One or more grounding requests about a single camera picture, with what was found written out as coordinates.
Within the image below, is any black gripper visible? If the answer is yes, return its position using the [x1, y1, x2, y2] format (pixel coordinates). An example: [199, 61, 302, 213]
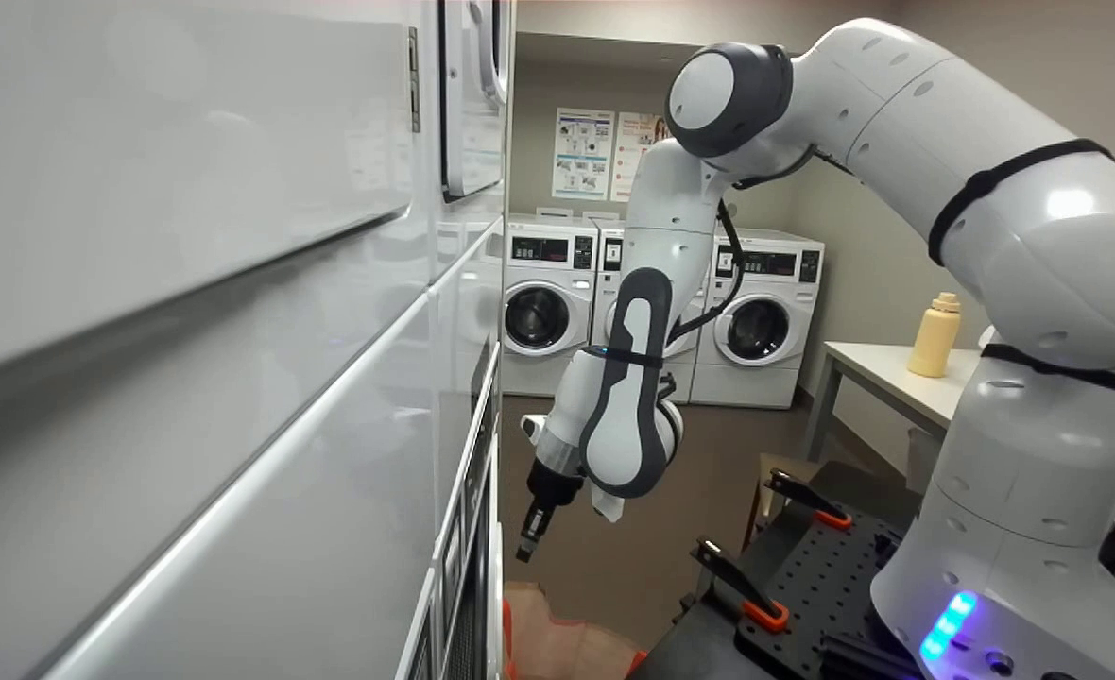
[509, 458, 585, 567]

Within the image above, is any dryer door with window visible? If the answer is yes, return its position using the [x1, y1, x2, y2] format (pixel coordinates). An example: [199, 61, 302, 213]
[436, 0, 516, 204]

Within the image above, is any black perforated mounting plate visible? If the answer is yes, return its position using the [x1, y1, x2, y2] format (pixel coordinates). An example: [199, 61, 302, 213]
[729, 497, 929, 680]

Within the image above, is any black orange clamp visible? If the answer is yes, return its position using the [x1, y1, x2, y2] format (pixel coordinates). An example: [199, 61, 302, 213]
[765, 465, 858, 534]
[693, 538, 797, 638]

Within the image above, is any reddish orange object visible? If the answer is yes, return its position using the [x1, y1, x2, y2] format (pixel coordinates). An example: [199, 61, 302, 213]
[503, 582, 652, 680]

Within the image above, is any white wall notice poster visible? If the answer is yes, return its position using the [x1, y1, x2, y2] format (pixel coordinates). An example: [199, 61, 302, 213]
[547, 104, 615, 204]

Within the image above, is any yellow plastic bottle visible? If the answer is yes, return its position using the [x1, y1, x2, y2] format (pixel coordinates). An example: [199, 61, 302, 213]
[902, 289, 969, 383]

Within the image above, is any white stacked dryer number four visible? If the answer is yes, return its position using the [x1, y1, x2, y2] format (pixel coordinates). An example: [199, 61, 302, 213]
[0, 0, 449, 680]

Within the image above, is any white stacked dryer number five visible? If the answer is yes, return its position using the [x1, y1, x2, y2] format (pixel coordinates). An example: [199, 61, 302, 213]
[430, 0, 517, 680]

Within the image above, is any white front-load washer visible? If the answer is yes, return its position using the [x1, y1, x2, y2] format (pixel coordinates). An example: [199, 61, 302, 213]
[582, 225, 716, 408]
[499, 215, 603, 405]
[690, 228, 829, 414]

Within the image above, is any white folding table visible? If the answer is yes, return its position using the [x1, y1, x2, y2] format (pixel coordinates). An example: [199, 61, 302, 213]
[802, 338, 1115, 571]

